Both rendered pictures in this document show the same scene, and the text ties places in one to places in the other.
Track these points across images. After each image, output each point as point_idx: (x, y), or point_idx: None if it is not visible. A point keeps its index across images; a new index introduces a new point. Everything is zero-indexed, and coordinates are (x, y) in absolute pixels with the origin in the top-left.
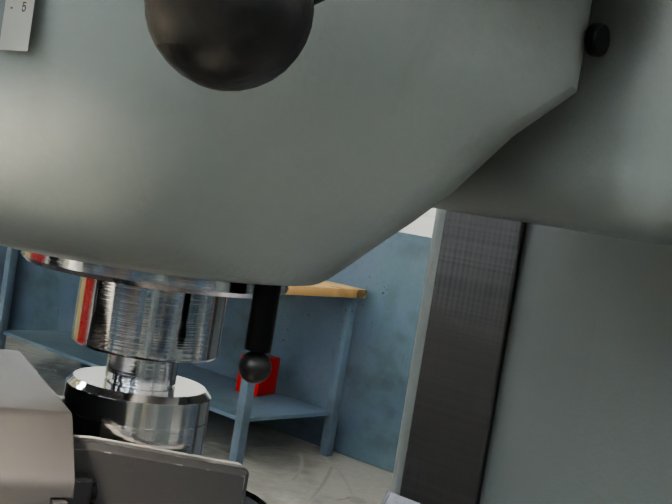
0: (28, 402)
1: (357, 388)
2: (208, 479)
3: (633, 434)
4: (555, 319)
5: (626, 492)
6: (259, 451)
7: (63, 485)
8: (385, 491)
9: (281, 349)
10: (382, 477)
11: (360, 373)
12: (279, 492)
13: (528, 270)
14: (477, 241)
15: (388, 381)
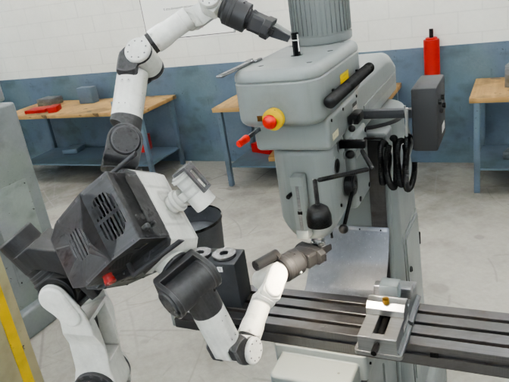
0: (317, 248)
1: (185, 133)
2: (329, 246)
3: None
4: None
5: (350, 214)
6: (158, 173)
7: (325, 253)
8: (214, 170)
9: (146, 128)
10: (209, 164)
11: (184, 127)
12: (178, 187)
13: None
14: None
15: (197, 127)
